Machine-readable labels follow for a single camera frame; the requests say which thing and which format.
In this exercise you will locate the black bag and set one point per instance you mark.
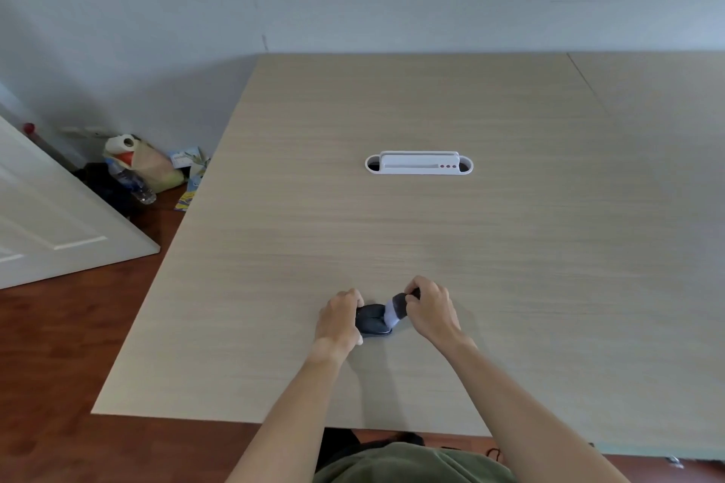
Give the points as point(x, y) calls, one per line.
point(105, 188)

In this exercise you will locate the red door stopper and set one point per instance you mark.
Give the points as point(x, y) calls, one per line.
point(29, 128)

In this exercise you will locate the blue and yellow packet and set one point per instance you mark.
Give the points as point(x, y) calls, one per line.
point(190, 191)

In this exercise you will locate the olive green shirt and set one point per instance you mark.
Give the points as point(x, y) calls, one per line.
point(408, 463)

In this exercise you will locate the clear plastic water bottle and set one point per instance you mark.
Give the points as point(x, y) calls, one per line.
point(135, 184)

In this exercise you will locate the dark grey sock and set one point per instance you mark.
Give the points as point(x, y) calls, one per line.
point(385, 315)

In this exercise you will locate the person's right forearm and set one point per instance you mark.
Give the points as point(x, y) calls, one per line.
point(524, 420)

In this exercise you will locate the white door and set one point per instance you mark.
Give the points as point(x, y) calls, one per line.
point(51, 216)

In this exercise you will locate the beige plastic bag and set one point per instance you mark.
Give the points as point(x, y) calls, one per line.
point(156, 167)

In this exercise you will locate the white paper towel roll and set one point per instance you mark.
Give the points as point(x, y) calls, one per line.
point(120, 145)

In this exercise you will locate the person's left forearm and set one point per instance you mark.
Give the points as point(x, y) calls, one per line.
point(286, 420)

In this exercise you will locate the person's left hand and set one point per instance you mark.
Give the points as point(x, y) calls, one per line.
point(337, 324)

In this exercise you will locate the person's right fingers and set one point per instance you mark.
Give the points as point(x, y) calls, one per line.
point(419, 290)

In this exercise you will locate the small blue and white box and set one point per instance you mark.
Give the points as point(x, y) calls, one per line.
point(184, 157)

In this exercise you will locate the person's left fingers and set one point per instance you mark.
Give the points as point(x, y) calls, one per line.
point(350, 298)

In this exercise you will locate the person's right hand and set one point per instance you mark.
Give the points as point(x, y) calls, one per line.
point(433, 314)

